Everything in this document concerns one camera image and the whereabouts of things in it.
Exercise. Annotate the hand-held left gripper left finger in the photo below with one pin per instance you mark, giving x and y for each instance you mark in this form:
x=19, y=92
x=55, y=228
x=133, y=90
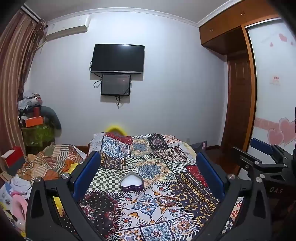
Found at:
x=89, y=169

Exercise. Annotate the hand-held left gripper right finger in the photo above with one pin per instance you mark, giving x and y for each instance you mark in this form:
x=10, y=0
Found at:
x=209, y=173

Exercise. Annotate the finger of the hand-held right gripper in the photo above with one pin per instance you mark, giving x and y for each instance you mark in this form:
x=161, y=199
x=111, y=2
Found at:
x=259, y=165
x=262, y=145

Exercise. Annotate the purple heart-shaped tin box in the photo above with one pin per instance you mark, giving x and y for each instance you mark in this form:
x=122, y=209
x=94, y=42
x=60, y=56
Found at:
x=131, y=188

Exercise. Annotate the white printed pillow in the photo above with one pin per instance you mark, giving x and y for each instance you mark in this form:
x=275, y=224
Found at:
x=96, y=142

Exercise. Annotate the orange striped bedsheet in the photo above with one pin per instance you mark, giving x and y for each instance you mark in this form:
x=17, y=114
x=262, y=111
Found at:
x=53, y=157

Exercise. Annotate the brown wooden door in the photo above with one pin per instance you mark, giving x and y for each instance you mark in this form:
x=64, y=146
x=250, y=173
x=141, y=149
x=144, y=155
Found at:
x=239, y=111

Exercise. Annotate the white sliding wardrobe door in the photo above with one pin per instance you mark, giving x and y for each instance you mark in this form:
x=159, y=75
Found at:
x=272, y=99

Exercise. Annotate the yellow plush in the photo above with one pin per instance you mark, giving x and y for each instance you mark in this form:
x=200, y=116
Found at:
x=115, y=128

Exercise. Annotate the yellow cloth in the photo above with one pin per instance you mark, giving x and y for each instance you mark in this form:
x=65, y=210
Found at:
x=57, y=206

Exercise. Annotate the patchwork printed blanket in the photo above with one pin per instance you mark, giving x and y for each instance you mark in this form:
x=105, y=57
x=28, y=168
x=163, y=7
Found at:
x=148, y=162

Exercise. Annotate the dark grey cushion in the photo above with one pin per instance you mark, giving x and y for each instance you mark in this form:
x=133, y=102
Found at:
x=52, y=115

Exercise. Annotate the small red sticker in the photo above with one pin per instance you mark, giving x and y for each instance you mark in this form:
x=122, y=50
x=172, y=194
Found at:
x=276, y=79

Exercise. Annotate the orange box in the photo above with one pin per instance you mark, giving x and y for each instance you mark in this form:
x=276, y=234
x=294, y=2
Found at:
x=34, y=121

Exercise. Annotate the white printed cloth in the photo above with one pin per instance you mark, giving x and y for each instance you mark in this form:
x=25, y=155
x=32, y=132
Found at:
x=16, y=185

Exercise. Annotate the red box with white top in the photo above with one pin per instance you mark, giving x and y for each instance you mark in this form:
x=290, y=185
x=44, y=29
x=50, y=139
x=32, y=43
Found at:
x=13, y=158

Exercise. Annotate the pink cloth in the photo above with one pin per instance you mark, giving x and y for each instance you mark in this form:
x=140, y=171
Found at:
x=19, y=205

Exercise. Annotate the small black monitor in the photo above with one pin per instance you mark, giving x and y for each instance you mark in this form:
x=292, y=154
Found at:
x=115, y=84

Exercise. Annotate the pile of clutter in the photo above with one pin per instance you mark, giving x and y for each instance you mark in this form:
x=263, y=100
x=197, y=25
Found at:
x=29, y=102

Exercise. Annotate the brown striped curtain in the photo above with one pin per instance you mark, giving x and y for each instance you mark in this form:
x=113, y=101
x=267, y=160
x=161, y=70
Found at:
x=11, y=81

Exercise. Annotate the wooden wardrobe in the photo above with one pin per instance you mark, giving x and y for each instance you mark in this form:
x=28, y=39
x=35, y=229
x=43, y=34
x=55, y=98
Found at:
x=222, y=30

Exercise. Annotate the white air conditioner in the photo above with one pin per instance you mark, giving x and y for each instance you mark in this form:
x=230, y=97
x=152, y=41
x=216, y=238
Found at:
x=67, y=27

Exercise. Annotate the black wall television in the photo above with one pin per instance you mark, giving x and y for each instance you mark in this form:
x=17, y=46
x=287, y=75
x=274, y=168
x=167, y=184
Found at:
x=118, y=58

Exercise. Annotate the white curtain rail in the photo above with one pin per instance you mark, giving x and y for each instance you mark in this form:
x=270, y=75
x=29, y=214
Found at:
x=31, y=13

